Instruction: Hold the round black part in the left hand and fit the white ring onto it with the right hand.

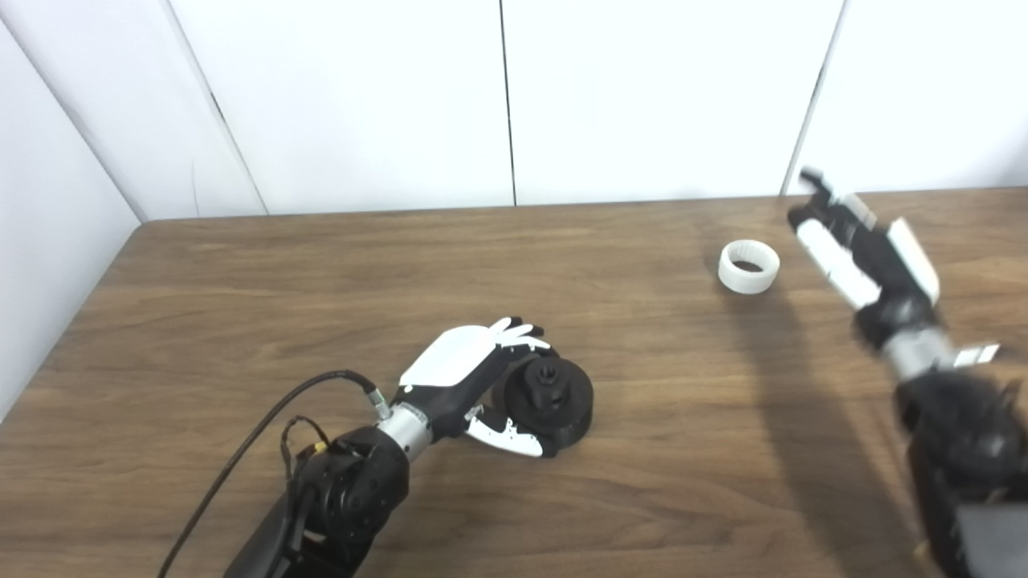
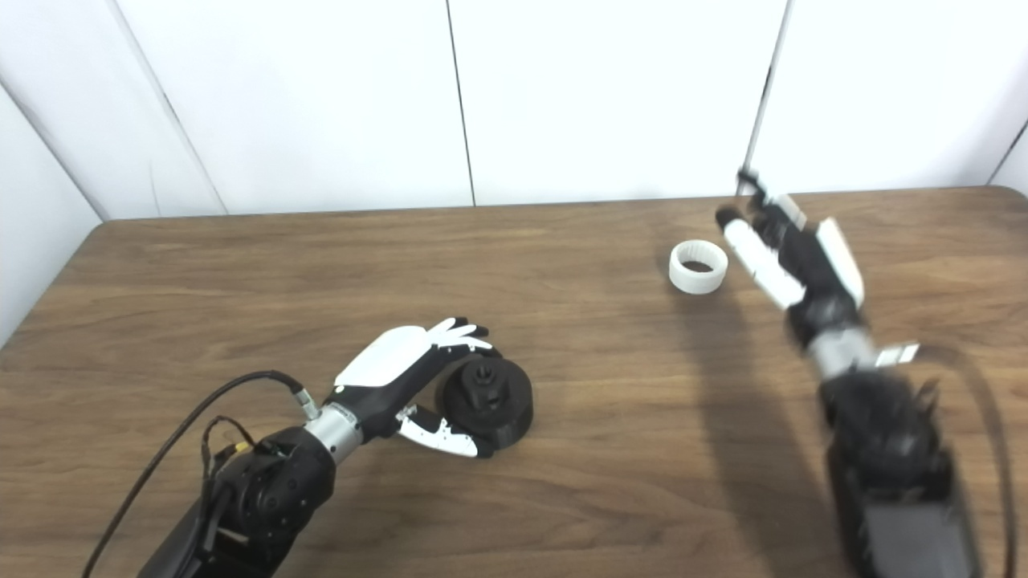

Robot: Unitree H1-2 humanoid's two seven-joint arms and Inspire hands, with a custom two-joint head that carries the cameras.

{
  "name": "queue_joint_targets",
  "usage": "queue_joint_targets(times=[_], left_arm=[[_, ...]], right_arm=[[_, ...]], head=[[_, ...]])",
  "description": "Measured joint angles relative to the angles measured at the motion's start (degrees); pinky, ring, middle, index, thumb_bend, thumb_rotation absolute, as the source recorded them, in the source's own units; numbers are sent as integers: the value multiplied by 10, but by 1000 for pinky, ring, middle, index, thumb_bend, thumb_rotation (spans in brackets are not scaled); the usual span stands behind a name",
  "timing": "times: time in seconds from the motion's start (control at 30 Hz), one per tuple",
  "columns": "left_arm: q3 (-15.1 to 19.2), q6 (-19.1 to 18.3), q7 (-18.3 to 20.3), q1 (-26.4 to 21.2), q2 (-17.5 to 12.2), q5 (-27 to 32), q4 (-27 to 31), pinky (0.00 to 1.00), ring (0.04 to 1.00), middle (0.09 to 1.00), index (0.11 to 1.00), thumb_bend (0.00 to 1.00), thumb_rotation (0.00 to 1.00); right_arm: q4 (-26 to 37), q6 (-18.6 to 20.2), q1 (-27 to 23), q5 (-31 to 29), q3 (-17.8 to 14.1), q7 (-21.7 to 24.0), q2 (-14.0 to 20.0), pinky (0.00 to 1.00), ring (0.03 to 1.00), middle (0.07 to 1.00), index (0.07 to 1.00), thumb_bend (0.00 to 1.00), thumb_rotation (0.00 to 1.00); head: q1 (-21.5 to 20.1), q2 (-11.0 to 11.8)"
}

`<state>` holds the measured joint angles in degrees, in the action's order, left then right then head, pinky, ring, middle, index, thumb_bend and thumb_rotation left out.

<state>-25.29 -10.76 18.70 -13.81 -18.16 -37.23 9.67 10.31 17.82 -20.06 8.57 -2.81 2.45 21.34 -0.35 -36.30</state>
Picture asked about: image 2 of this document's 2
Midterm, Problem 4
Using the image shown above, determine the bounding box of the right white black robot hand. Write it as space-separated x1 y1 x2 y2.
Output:
714 168 867 348

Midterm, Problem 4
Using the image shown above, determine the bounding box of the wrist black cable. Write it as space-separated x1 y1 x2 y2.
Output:
874 343 1018 578
80 369 323 578

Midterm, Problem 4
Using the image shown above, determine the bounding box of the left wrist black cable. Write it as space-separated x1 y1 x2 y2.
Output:
80 369 323 578

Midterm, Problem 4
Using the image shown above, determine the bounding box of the left thin wires yellow plug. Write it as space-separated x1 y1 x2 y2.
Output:
200 415 259 484

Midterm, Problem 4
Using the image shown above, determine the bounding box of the white ring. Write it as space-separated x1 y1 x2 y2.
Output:
668 239 730 296

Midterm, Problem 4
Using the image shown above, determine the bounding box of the round black part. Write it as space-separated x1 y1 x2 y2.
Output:
434 356 536 451

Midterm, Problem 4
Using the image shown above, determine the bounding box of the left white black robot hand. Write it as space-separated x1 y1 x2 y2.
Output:
324 316 504 460

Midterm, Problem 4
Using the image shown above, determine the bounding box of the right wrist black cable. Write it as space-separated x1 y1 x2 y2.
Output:
874 343 1018 578

